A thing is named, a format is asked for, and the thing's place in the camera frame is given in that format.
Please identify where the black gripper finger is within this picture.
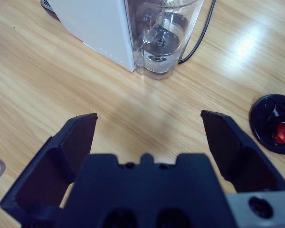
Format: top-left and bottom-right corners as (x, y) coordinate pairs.
(200, 110), (285, 193)
(0, 113), (98, 224)

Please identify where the white capsule coffee machine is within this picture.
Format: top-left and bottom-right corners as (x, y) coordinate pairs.
(40, 0), (136, 73)

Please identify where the black capsule holder with rods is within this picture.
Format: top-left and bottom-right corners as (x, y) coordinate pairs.
(249, 94), (285, 155)

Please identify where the black coffee machine power cord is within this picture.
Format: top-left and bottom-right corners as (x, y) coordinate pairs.
(179, 0), (217, 64)

